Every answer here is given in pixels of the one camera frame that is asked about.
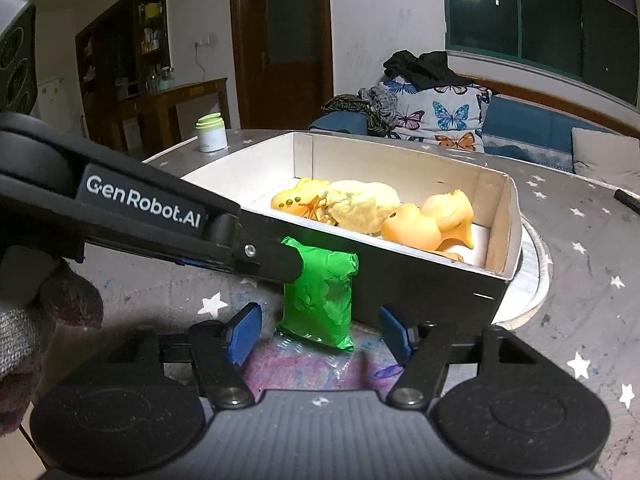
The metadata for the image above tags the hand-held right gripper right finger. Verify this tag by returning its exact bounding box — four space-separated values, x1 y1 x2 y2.
378 305 532 409

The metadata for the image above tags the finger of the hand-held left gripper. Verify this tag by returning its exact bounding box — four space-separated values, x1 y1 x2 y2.
232 210 305 286

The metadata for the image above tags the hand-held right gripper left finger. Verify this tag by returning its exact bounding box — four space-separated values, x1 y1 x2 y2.
107 302 264 409

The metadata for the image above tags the green clay packet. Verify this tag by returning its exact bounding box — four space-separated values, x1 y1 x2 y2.
272 236 361 356

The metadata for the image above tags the black cardboard box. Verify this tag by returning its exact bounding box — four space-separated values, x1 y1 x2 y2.
180 130 523 329

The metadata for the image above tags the person's left hand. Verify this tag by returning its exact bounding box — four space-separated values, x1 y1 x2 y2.
0 259 104 437

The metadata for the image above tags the yellow toy with green dots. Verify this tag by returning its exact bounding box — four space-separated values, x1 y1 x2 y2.
270 178 331 219

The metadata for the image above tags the small orange starfish toy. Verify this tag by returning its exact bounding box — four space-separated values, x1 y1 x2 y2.
300 197 332 224

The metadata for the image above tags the pale yellow crumpled toy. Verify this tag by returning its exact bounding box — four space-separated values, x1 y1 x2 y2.
325 180 404 235

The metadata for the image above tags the white jar with green lid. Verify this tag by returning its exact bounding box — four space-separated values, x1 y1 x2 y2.
195 114 228 155

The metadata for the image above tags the orange rubber duck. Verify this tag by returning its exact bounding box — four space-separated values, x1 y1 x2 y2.
381 203 442 251

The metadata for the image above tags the wooden side counter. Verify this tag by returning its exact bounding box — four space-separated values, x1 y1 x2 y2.
117 78 232 154

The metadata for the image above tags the orange rubber toy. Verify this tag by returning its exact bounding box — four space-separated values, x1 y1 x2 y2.
421 189 476 252

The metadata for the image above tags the wooden shelf cabinet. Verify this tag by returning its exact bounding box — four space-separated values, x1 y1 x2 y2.
75 0 169 152

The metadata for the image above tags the round white turntable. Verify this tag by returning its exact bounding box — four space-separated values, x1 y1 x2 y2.
492 215 554 329

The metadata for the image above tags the dark patterned cloth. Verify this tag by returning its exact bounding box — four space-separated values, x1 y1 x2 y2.
321 87 401 137

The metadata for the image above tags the wooden door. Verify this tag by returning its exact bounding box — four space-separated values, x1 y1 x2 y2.
228 0 335 131

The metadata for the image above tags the butterfly print cushion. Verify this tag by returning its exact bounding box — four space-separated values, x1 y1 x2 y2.
375 75 494 154

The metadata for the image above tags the blue sofa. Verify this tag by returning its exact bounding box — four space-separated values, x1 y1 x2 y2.
308 92 640 174

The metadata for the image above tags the black clothing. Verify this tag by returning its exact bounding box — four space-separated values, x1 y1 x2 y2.
383 50 474 92

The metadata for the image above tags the black stick object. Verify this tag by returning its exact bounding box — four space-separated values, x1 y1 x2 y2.
613 188 640 216

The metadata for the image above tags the white pillow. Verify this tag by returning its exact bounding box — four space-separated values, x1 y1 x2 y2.
570 127 640 187

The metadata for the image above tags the dark window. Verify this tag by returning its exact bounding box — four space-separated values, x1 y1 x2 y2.
442 0 640 109

